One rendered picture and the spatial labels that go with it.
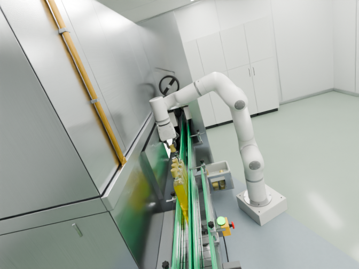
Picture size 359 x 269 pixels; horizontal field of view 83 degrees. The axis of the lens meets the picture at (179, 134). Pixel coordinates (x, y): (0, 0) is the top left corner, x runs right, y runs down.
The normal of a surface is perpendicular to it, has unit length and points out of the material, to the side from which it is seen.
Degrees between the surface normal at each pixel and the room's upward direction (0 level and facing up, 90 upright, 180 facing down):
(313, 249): 0
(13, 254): 90
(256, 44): 90
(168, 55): 90
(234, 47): 90
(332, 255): 0
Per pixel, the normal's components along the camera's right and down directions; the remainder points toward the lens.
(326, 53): -0.04, 0.37
